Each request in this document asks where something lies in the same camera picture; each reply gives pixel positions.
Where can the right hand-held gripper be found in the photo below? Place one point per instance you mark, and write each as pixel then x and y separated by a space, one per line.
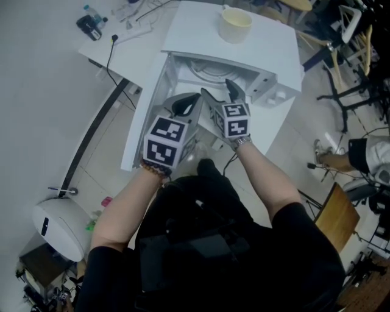
pixel 236 122

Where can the white cabinet appliance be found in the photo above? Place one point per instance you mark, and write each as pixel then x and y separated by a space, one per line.
pixel 268 55

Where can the round yellow stool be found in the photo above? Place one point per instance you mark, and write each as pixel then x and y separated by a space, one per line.
pixel 272 13

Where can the black chest pack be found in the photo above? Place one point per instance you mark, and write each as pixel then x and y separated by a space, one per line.
pixel 189 256

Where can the person's black shirt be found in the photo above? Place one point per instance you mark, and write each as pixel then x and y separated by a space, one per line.
pixel 274 268

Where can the silver wristwatch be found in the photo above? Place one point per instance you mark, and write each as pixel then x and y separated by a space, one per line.
pixel 242 141

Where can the pink small box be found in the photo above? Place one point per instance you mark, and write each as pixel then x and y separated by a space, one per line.
pixel 107 201

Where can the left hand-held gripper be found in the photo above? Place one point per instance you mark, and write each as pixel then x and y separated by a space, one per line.
pixel 161 146

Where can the green plastic item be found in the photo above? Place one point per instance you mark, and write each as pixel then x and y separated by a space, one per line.
pixel 91 224

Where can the person's right forearm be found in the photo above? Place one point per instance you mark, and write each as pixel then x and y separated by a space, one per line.
pixel 268 182

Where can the black camera white label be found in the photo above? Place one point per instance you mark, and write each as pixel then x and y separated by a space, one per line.
pixel 88 27

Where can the brown wooden stool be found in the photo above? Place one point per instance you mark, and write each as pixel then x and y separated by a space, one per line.
pixel 338 216

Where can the person's left forearm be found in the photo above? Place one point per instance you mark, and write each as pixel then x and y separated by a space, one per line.
pixel 119 213

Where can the dark brown low table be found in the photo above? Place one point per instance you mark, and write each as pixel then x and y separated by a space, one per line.
pixel 42 262

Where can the black metal pole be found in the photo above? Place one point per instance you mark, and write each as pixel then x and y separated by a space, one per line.
pixel 317 58

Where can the cream cup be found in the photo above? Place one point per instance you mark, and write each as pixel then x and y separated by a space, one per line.
pixel 233 33

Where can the black table leg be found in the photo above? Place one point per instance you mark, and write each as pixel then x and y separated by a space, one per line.
pixel 91 134

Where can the black floor stand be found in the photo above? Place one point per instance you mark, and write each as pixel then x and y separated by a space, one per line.
pixel 344 119

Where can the white round appliance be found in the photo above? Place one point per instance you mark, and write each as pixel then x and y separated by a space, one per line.
pixel 61 225

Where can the person's black shoe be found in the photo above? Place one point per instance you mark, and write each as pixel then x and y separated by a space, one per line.
pixel 208 169

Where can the white blue pen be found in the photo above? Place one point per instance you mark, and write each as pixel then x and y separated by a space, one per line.
pixel 62 191

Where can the clear plastic bottle blue label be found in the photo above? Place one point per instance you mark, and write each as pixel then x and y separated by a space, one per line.
pixel 96 16

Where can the grey office chair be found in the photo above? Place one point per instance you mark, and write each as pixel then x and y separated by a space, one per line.
pixel 362 189

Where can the white chair frame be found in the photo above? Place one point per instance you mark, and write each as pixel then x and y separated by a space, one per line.
pixel 353 21

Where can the round wooden table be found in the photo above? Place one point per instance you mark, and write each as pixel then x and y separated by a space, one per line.
pixel 297 3

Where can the light wooden chair frame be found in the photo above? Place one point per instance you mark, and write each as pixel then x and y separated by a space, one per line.
pixel 368 51

